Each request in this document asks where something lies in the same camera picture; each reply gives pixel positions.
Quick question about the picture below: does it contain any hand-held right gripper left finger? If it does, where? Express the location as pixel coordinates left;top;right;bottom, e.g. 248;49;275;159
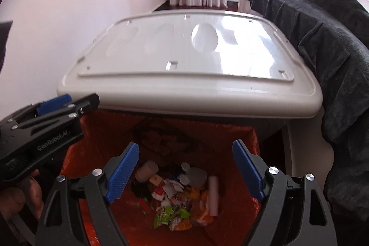
35;142;140;246

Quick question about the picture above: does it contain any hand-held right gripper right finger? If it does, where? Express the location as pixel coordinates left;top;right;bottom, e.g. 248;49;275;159
232;139;338;246

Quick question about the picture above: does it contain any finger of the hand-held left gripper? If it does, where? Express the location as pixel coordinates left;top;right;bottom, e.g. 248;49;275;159
17;94;72;120
6;93;100;130

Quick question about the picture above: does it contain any black wrapper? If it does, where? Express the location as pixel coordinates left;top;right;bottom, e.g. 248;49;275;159
131;180;150;198

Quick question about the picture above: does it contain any orange red bin liner bag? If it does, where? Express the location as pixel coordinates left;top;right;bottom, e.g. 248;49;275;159
59;109;261;246

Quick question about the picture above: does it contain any white paper roll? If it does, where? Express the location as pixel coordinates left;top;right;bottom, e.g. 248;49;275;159
208;175;220;216

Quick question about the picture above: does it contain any red and white carton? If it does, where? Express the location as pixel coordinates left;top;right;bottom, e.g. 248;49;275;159
150;174;185;206

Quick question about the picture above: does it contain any clear plastic cup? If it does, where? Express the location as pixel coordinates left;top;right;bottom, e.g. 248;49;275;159
181;162;208;187

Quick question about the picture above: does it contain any orange snack wrapper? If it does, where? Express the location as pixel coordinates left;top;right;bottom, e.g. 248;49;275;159
190;188;214;226

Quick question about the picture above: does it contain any green snack wrapper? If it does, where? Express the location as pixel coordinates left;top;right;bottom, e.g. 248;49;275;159
154;206;191;231

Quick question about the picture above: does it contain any person's left hand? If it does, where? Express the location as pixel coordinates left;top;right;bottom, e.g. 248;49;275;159
0;169;44;220

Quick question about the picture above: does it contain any dark cloth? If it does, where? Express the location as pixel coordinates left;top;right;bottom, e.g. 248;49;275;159
0;21;13;69

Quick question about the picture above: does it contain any dark bed blanket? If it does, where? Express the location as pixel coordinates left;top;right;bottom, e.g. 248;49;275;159
234;0;369;222

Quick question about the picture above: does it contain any white bed frame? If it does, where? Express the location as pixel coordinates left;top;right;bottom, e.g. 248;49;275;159
238;0;252;14

